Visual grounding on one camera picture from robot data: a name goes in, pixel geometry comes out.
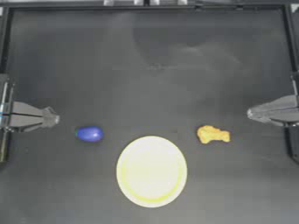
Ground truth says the yellow oval plate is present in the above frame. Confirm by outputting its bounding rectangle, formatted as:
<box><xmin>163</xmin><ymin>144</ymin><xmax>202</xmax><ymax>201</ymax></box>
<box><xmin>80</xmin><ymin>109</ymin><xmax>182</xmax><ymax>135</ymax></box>
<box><xmin>116</xmin><ymin>135</ymin><xmax>190</xmax><ymax>209</ymax></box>

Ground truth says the toy fried chicken piece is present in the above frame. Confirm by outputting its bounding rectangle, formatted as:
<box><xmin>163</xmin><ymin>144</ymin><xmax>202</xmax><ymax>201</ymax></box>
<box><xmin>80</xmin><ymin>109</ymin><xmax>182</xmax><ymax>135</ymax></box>
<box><xmin>196</xmin><ymin>124</ymin><xmax>233</xmax><ymax>144</ymax></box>

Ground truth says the black table frame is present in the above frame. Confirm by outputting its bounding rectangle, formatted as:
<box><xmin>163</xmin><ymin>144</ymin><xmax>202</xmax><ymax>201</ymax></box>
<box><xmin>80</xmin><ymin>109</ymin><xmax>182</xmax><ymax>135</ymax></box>
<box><xmin>0</xmin><ymin>0</ymin><xmax>299</xmax><ymax>77</ymax></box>

